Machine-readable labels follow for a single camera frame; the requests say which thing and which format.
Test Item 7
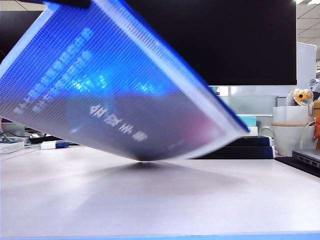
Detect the teal white monitor stand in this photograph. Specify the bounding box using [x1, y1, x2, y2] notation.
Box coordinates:
[207, 86, 273, 118]

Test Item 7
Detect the white adapter with blue plug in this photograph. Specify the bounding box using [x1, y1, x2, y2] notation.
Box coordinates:
[40, 140, 70, 151]

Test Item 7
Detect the blue and white box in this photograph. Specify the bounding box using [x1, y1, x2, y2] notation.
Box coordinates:
[0, 140, 26, 155]

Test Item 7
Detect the transparent file bag blue zipper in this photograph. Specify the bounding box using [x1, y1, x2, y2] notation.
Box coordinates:
[0, 0, 251, 162]

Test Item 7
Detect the white mug with wooden band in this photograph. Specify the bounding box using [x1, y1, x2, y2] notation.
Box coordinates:
[258, 106, 317, 158]

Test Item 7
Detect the plush toy with sunflower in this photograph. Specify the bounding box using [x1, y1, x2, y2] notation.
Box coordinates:
[284, 87, 315, 117]

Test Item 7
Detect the black AOC computer monitor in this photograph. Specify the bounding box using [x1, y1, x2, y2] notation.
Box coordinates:
[127, 0, 298, 86]

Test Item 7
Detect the silver laptop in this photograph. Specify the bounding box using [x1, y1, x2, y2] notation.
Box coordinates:
[291, 148, 320, 169]

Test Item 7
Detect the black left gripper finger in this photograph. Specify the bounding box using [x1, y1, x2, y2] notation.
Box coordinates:
[21, 0, 91, 9]

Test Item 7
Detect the teal book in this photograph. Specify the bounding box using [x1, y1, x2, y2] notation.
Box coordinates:
[236, 116, 257, 128]

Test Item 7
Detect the grey plush toy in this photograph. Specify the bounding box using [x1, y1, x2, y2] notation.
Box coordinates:
[308, 78, 320, 101]

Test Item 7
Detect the thin white cable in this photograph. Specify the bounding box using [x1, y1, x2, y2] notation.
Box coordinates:
[299, 120, 316, 151]

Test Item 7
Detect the orange object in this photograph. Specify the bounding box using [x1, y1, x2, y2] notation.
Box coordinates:
[312, 116, 320, 140]

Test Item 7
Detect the thin black book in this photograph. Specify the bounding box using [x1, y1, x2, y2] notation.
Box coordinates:
[228, 135, 274, 148]

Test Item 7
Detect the frosted desk partition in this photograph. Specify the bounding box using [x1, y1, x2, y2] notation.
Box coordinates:
[217, 94, 279, 116]

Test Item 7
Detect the silver panel with purple label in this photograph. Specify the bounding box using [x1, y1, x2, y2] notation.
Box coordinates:
[0, 117, 25, 138]

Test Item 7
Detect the black desk mat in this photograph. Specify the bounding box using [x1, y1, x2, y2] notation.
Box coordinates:
[274, 156, 320, 179]

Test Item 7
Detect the black round monitor base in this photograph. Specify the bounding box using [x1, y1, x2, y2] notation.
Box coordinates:
[29, 136, 66, 145]

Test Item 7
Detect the white board panel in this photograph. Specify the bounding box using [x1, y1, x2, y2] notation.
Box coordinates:
[296, 41, 317, 87]

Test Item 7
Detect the thick black book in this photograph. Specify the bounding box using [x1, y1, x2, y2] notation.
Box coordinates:
[197, 146, 276, 160]

